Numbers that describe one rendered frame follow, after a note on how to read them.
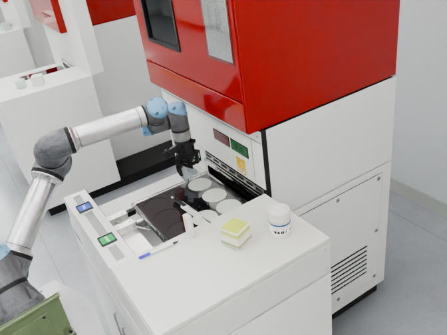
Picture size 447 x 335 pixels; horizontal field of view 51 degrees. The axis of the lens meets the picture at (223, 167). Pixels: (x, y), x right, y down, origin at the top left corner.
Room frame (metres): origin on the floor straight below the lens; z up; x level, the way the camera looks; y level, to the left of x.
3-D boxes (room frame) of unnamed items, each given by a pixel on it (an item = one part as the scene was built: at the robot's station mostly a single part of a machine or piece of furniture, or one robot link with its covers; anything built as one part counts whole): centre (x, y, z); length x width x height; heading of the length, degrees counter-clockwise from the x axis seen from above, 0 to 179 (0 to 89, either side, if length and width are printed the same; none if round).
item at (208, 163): (1.65, -0.03, 0.89); 0.44 x 0.02 x 0.10; 28
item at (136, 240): (1.40, 0.37, 0.87); 0.36 x 0.08 x 0.03; 28
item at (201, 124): (1.81, 0.04, 1.02); 0.82 x 0.03 x 0.40; 28
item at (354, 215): (1.97, -0.26, 0.41); 0.82 x 0.71 x 0.82; 28
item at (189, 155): (1.71, 0.14, 1.05); 0.09 x 0.08 x 0.12; 58
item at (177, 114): (1.71, 0.15, 1.21); 0.09 x 0.08 x 0.11; 111
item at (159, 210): (1.54, 0.15, 0.90); 0.34 x 0.34 x 0.01; 28
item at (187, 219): (1.27, 0.13, 1.03); 0.06 x 0.04 x 0.13; 118
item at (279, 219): (1.21, -0.16, 1.01); 0.07 x 0.07 x 0.10
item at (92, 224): (1.42, 0.50, 0.89); 0.55 x 0.09 x 0.14; 28
